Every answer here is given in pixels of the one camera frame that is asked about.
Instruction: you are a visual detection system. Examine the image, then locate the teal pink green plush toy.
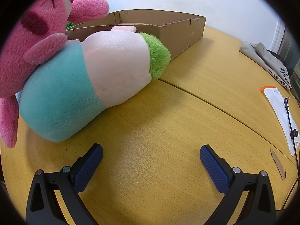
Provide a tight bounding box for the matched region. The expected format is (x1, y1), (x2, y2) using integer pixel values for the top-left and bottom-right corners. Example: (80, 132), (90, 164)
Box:
(15, 25), (171, 143)

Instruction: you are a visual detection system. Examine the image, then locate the black cable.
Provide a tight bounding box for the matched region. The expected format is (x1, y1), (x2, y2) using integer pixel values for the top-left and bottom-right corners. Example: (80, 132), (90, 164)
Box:
(282, 97), (300, 210)

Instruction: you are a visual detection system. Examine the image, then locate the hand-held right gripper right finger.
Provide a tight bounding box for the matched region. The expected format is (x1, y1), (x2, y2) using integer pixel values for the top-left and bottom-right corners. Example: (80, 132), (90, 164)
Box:
(200, 145), (277, 225)

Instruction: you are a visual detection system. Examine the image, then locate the white paper with orange edge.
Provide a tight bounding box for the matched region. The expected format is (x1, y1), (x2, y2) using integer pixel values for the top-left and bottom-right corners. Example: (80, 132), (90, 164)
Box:
(260, 85), (300, 157)

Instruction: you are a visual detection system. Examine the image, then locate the pink plush bear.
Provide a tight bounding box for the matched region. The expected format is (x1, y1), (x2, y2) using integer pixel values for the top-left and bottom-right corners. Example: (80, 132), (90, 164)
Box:
(0, 0), (110, 149)

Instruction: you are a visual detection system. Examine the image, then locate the grey printed cloth bag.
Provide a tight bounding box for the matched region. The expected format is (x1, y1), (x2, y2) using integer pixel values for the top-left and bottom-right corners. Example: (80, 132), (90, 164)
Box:
(239, 40), (293, 91)

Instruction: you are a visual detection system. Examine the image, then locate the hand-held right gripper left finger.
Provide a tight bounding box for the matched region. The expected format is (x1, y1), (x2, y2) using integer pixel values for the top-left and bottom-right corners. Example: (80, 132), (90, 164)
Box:
(25, 143), (104, 225)

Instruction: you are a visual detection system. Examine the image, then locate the cardboard box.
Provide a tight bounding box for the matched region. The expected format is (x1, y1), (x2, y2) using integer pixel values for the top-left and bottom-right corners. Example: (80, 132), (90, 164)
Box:
(65, 9), (207, 61)

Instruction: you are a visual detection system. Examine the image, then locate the cardboard scrap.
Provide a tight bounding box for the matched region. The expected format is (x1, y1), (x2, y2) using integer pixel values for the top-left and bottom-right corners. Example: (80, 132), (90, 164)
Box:
(270, 148), (287, 180)

